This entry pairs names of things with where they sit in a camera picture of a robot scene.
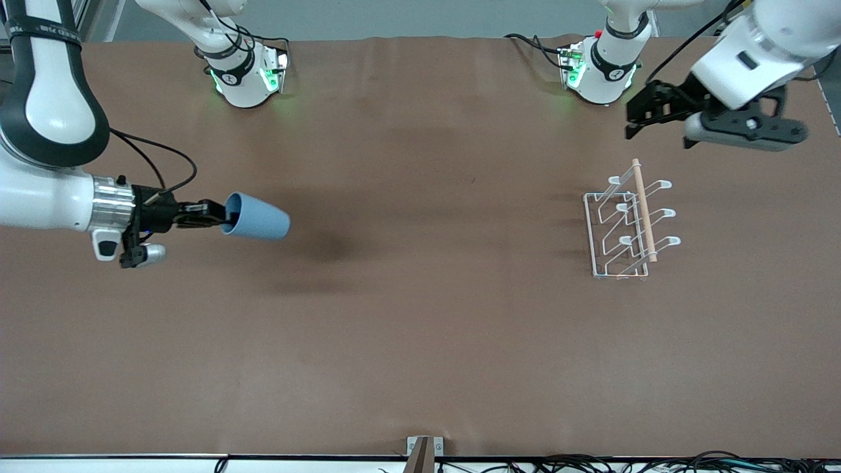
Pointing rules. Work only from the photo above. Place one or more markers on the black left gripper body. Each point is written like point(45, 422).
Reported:
point(683, 96)

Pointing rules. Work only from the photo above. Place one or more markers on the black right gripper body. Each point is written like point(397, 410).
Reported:
point(156, 211)

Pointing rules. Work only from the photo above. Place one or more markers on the blue plastic cup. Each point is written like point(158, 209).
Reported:
point(259, 218)

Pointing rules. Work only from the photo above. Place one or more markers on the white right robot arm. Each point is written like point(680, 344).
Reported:
point(46, 197)

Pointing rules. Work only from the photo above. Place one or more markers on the aluminium frame post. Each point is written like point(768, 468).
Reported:
point(98, 16)

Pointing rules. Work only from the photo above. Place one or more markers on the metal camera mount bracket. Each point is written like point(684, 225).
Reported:
point(424, 453)

